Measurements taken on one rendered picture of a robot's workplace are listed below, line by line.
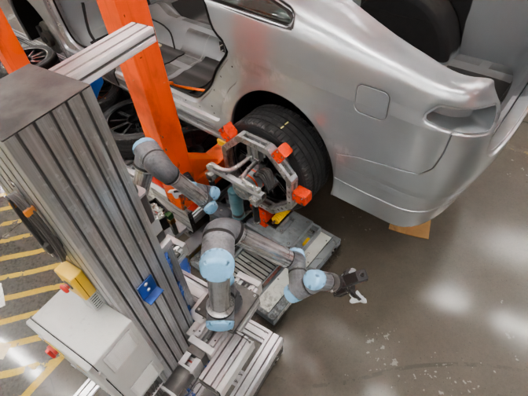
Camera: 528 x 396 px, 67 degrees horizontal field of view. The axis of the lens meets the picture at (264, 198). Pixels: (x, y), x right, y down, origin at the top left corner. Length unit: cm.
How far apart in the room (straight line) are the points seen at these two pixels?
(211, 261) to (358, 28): 119
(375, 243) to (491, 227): 92
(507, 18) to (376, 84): 177
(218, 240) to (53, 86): 66
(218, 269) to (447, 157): 115
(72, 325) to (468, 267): 259
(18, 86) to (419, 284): 263
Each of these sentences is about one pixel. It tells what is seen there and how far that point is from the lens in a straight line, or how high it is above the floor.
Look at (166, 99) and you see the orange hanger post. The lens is 229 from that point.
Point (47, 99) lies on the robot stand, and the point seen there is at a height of 203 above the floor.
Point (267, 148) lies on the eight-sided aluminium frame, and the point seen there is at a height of 112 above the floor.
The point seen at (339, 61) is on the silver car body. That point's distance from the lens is 193.
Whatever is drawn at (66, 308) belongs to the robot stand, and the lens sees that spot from 168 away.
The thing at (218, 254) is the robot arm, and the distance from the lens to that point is 133.
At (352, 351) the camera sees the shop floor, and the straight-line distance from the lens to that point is 274.
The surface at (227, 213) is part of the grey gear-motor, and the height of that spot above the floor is 40.
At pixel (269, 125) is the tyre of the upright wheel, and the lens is 226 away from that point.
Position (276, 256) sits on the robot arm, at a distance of 157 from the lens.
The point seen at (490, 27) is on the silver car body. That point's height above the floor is 115.
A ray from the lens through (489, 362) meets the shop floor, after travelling 294.
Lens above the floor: 253
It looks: 47 degrees down
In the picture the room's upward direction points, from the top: 6 degrees counter-clockwise
